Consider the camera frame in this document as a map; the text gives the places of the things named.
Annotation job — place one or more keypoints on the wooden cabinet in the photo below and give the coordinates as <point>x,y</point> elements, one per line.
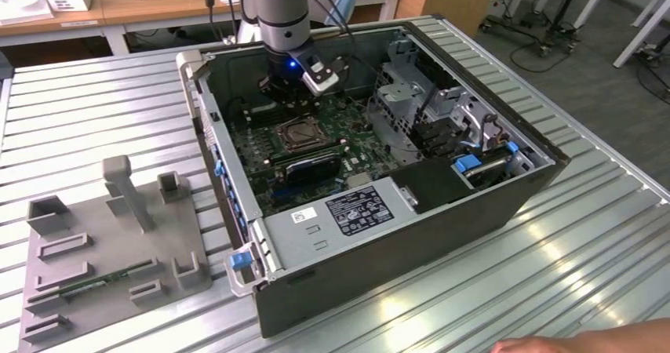
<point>455,0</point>

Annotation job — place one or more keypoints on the green motherboard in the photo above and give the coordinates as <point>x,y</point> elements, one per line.
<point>361,149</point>

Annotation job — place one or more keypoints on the green RAM stick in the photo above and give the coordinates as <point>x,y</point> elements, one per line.
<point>99,281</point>

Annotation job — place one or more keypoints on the wooden desk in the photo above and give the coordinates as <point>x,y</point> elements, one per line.
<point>156,4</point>

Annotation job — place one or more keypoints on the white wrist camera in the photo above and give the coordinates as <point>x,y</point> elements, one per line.
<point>322,78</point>

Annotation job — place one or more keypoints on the open black PC case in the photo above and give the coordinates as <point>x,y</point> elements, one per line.
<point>366,282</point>

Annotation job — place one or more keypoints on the blue card retainer strip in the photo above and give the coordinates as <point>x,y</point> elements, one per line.
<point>218,168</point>

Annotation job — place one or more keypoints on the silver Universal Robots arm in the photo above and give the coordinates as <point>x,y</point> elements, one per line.
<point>283,23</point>

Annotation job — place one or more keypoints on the black graphics card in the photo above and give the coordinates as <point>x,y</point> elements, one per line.
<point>311,168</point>

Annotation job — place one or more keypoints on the CPU socket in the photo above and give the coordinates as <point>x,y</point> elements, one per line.
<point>309,148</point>

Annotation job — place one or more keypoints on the bare person forearm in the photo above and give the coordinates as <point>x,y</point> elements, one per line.
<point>628,337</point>

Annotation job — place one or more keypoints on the grey power supply unit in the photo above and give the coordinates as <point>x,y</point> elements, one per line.
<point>298,251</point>

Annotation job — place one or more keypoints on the small blue clip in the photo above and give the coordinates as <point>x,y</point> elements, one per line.
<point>511,148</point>

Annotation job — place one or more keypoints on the grey parts rack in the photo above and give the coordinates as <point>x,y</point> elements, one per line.
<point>104,247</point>

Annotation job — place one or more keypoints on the white table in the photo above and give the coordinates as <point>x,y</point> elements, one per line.
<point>642,35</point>

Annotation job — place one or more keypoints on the CPU with silver top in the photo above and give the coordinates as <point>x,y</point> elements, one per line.
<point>305,134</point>

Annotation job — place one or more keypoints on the white flat box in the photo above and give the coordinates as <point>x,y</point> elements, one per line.
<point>20,12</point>

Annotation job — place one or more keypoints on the small silver heatsink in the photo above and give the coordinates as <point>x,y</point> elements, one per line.
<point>359,181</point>

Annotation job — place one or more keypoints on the hard disk in blue carrier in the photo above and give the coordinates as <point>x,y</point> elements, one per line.
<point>466,164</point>

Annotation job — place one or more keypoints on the silver metal drive cage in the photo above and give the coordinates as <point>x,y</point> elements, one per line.
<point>403,94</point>

